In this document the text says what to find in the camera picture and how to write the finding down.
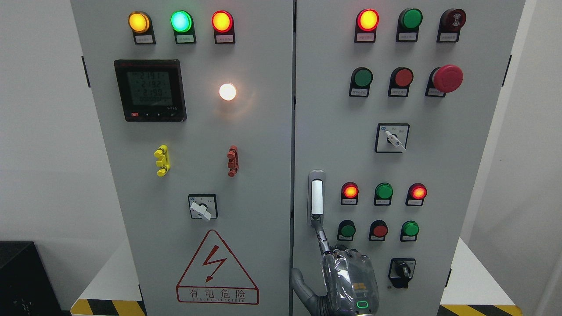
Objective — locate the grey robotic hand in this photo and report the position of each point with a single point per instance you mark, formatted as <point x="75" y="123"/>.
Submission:
<point x="349" y="278"/>

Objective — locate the silver door handle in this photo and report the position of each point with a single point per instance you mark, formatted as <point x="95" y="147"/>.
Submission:
<point x="315" y="200"/>

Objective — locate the grey right cabinet door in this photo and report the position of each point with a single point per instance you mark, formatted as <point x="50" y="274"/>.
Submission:
<point x="336" y="133"/>

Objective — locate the grey cabinet door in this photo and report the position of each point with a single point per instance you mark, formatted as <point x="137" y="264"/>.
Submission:
<point x="253" y="206"/>
<point x="336" y="133"/>

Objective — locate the grey left cabinet door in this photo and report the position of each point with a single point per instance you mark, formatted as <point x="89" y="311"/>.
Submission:
<point x="253" y="206"/>

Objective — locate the lower red push button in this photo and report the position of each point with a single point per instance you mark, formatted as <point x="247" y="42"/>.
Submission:
<point x="378" y="231"/>

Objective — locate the red push button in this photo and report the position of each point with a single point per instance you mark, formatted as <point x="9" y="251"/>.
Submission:
<point x="400" y="81"/>
<point x="378" y="231"/>

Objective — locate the lower right green button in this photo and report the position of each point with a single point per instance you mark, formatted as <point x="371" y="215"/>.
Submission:
<point x="409" y="231"/>

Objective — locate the right yellow black hazard tape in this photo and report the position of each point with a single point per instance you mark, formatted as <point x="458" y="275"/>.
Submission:
<point x="479" y="310"/>

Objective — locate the yellow black hazard tape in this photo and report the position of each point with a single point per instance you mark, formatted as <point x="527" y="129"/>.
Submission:
<point x="99" y="307"/>
<point x="479" y="310"/>

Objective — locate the middle left red lamp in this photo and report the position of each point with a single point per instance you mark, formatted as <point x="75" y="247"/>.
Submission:
<point x="349" y="194"/>

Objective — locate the middle green lamp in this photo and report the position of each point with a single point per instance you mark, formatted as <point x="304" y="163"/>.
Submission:
<point x="383" y="194"/>

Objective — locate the middle right red lamp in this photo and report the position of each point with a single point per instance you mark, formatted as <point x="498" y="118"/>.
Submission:
<point x="416" y="194"/>

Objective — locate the red triangle warning sticker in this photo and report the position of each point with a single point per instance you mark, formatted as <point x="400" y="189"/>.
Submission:
<point x="215" y="276"/>

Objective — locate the red terminal connector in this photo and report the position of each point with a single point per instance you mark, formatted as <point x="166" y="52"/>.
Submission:
<point x="233" y="161"/>

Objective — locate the upper green push button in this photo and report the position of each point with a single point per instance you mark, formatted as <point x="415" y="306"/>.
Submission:
<point x="360" y="82"/>

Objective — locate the upper red push button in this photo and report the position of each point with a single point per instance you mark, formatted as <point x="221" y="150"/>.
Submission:
<point x="400" y="81"/>

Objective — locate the red emergency stop button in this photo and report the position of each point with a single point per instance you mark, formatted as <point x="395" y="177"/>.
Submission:
<point x="443" y="80"/>

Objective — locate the white lit indicator lamp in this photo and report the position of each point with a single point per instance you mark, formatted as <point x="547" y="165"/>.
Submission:
<point x="227" y="91"/>

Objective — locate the yellow terminal connector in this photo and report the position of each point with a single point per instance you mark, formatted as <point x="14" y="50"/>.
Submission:
<point x="162" y="160"/>

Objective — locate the top red lit lamp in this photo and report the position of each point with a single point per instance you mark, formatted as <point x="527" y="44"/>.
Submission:
<point x="366" y="26"/>

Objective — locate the left yellow black hazard tape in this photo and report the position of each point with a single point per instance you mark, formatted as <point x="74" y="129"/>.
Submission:
<point x="99" y="307"/>

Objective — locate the top green lamp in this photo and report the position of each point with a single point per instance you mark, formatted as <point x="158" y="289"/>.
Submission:
<point x="408" y="25"/>

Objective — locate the black digital power meter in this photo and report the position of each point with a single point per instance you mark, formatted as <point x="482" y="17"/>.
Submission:
<point x="151" y="90"/>

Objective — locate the dark red buzzer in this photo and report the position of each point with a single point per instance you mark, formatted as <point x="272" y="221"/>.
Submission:
<point x="451" y="22"/>

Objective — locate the red lit indicator lamp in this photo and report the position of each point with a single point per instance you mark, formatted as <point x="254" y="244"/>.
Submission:
<point x="223" y="27"/>

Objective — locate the green lit indicator lamp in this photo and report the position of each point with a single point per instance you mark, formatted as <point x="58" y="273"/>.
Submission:
<point x="183" y="26"/>

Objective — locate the black cabinet at left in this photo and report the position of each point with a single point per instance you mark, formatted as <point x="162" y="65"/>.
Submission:
<point x="25" y="289"/>

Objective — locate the yellow indicator lamp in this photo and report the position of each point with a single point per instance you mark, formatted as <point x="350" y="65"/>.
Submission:
<point x="142" y="28"/>

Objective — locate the bottom right black selector switch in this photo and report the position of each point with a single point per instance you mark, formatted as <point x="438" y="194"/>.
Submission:
<point x="401" y="271"/>

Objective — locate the upper right selector switch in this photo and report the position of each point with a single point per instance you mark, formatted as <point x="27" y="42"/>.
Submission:
<point x="391" y="137"/>

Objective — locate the left door selector switch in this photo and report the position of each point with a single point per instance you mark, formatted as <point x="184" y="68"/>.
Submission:
<point x="203" y="206"/>

